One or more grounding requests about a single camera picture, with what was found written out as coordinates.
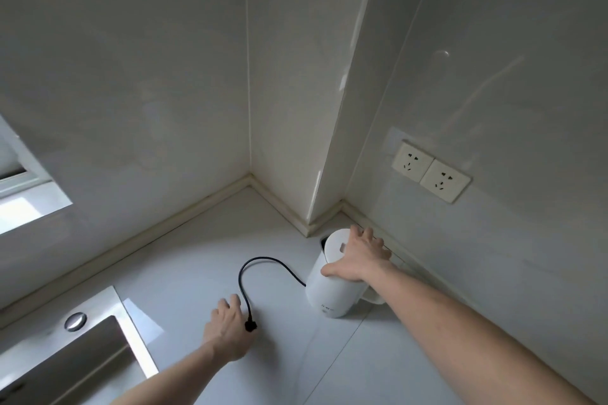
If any person's right hand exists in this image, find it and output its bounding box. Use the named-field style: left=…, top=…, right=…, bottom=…
left=321, top=224, right=393, bottom=285

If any person's left hand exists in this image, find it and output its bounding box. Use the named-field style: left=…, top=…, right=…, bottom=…
left=203, top=294, right=257, bottom=364

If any black power cord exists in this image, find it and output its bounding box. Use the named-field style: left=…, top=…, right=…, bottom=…
left=238, top=256, right=307, bottom=333

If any white electric kettle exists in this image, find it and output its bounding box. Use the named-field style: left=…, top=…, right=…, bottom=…
left=305, top=228, right=386, bottom=319

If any person's left forearm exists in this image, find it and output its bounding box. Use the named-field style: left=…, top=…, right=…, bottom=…
left=109, top=340, right=234, bottom=405

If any person's right forearm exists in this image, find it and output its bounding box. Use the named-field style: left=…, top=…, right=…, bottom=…
left=363, top=259, right=595, bottom=405

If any white kitchen countertop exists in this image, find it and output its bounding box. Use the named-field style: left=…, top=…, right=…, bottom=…
left=0, top=175, right=595, bottom=405

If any round metal sink cap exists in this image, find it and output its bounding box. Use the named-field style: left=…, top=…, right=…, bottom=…
left=64, top=312, right=88, bottom=333

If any stainless steel sink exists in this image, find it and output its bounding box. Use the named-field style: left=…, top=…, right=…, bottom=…
left=0, top=285, right=160, bottom=405

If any window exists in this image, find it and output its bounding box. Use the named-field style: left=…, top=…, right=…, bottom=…
left=0, top=114, right=73, bottom=235

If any white wall socket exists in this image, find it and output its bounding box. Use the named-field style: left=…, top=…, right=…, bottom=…
left=419, top=158, right=472, bottom=205
left=391, top=140, right=434, bottom=185

